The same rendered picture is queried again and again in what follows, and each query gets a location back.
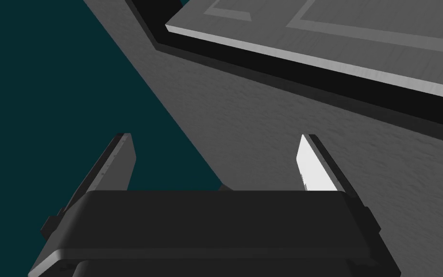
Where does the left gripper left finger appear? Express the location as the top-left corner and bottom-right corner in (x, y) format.
(63, 132), (137, 214)

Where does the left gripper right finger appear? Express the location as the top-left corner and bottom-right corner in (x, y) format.
(296, 134), (357, 199)

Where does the grey panelled door leaf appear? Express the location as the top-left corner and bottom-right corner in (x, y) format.
(165, 0), (443, 104)

